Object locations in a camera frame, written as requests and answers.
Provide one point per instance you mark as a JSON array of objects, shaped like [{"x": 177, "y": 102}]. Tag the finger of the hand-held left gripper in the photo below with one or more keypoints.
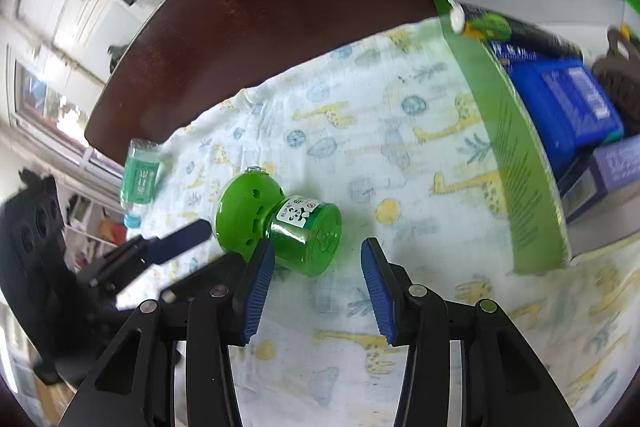
[
  {"x": 210, "y": 274},
  {"x": 180, "y": 239}
]

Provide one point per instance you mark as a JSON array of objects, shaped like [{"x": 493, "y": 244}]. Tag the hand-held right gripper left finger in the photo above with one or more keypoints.
[{"x": 257, "y": 292}]

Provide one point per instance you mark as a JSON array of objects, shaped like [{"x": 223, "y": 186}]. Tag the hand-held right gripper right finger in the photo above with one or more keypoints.
[{"x": 380, "y": 292}]

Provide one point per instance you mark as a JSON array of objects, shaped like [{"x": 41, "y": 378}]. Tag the green mosquito repellent heater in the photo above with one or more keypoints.
[{"x": 245, "y": 212}]

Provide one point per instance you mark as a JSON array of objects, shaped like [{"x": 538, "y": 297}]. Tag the green cardboard box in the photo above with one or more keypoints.
[{"x": 520, "y": 157}]

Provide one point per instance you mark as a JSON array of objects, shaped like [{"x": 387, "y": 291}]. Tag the blue mint box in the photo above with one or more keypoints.
[{"x": 560, "y": 107}]

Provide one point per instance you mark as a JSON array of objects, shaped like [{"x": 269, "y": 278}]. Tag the tiger playing card box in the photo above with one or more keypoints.
[{"x": 615, "y": 162}]

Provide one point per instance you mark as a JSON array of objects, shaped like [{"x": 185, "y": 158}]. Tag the black marker white cap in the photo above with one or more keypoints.
[{"x": 525, "y": 32}]

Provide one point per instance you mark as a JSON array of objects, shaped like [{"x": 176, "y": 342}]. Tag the brown hair claw clip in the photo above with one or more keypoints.
[{"x": 622, "y": 82}]

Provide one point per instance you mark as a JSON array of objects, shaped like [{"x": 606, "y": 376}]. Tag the red bag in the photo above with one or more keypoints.
[{"x": 112, "y": 231}]

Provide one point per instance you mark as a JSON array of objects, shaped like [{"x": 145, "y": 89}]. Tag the green label water bottle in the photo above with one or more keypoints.
[{"x": 140, "y": 177}]

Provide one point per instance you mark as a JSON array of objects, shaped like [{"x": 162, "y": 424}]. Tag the white shelf unit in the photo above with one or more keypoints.
[{"x": 85, "y": 217}]

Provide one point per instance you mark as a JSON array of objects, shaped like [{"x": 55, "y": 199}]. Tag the giraffe printed blanket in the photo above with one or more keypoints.
[{"x": 375, "y": 157}]

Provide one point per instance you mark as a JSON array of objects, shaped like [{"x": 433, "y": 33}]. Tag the brown wooden headboard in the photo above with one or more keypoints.
[{"x": 300, "y": 7}]

